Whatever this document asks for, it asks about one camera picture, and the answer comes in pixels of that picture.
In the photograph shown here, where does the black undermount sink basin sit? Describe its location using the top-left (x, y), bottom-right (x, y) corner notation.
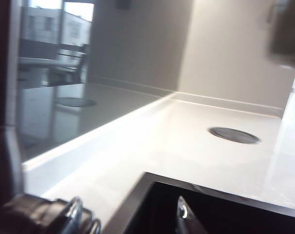
top-left (122, 172), bottom-right (295, 234)

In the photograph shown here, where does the chrome gooseneck faucet body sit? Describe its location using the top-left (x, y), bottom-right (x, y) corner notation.
top-left (0, 0), bottom-right (25, 198)

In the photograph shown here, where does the round grey counter grommet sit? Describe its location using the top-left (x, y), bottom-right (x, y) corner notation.
top-left (207, 126), bottom-right (261, 145)

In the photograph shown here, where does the white counter upstand strip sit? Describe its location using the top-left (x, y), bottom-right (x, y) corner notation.
top-left (170, 92), bottom-right (284, 119)

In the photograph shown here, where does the chrome faucet lever handle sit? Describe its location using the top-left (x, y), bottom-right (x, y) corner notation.
top-left (0, 191), bottom-right (102, 234)

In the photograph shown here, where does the grey wall cabinet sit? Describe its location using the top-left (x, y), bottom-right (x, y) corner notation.
top-left (265, 0), bottom-right (295, 68)

